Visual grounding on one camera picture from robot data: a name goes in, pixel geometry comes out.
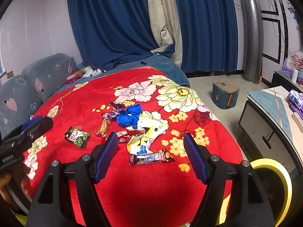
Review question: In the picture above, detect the green black snack packet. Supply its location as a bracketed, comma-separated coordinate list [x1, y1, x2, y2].
[64, 127, 91, 149]

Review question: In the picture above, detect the dark chocolate bar wrapper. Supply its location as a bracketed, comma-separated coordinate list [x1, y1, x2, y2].
[129, 149, 175, 166]

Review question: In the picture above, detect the blue plastic bag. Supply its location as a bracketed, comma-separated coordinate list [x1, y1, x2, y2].
[117, 104, 142, 129]

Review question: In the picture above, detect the yellow white snack bag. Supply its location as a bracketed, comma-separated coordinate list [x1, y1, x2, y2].
[127, 111, 169, 155]

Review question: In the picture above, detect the yellow rimmed trash bin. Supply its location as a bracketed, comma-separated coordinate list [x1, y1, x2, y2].
[215, 158, 293, 227]

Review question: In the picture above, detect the left hand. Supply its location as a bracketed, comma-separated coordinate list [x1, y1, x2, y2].
[1, 163, 31, 210]

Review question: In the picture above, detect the grey heart pattern cushion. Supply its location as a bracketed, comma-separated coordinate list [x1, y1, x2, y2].
[22, 53, 77, 102]

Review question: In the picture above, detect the coffee table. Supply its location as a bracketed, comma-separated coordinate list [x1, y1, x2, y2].
[237, 86, 302, 179]

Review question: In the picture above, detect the orange snack wrapper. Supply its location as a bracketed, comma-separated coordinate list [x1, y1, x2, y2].
[96, 118, 110, 137]

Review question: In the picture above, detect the red candy wrapper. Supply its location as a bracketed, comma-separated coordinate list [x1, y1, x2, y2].
[116, 130, 145, 144]

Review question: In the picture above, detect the red floral blanket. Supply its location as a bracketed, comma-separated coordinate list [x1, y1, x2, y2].
[25, 67, 242, 226]

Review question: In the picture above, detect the white plush toy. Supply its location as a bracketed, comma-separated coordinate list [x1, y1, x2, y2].
[82, 66, 103, 78]

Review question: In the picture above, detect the purple bag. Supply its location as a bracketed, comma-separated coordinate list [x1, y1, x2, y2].
[289, 102, 303, 119]

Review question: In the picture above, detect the purple candy wrapper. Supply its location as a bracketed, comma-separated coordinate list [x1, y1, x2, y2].
[102, 102, 125, 121]

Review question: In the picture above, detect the blue storage stool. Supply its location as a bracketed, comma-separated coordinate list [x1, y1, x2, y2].
[212, 79, 240, 109]

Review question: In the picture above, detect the tissue pack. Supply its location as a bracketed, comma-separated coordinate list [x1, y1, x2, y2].
[288, 89, 303, 109]

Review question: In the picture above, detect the tv cabinet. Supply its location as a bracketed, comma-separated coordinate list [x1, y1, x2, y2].
[271, 71, 302, 93]

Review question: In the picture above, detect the white cup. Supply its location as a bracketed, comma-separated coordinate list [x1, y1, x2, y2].
[291, 68, 298, 83]

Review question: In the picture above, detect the red berry branch decoration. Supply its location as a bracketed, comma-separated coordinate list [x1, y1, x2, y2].
[291, 54, 303, 70]

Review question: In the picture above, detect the left blue curtain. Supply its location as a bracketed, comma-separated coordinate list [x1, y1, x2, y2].
[67, 0, 175, 71]

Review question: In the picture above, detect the blue curtain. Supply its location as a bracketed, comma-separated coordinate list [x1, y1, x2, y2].
[176, 0, 238, 73]
[67, 0, 175, 71]

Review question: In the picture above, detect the blue sofa cover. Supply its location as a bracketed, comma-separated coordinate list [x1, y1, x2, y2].
[55, 55, 190, 93]

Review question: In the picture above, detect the silver tower air conditioner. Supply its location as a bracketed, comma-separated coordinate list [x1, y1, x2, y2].
[241, 0, 263, 84]

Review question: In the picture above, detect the right blue curtain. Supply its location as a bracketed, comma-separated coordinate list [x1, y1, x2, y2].
[176, 0, 238, 73]

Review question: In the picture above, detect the beige curtain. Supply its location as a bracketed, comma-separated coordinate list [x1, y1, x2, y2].
[147, 0, 183, 67]

